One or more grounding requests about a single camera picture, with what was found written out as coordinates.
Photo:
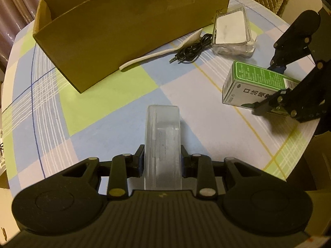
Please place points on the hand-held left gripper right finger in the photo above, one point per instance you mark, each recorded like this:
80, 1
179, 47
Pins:
183, 162

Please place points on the green spray box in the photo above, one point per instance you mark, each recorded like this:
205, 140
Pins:
253, 87

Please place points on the large cardboard box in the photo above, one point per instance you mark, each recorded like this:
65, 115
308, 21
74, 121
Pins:
124, 28

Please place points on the beige curtain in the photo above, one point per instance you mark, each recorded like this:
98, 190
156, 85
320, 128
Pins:
15, 10

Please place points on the white power adapter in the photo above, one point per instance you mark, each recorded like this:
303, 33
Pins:
252, 47

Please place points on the white spoon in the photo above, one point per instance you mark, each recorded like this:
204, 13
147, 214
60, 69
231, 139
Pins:
157, 54

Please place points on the clear plastic box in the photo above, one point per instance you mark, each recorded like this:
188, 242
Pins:
163, 144

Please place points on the clear plastic package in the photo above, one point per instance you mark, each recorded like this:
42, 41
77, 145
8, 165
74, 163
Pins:
230, 31

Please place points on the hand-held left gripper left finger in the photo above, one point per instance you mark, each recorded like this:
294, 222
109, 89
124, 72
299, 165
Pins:
141, 160

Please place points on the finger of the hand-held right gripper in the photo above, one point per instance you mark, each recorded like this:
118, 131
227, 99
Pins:
278, 69
281, 97

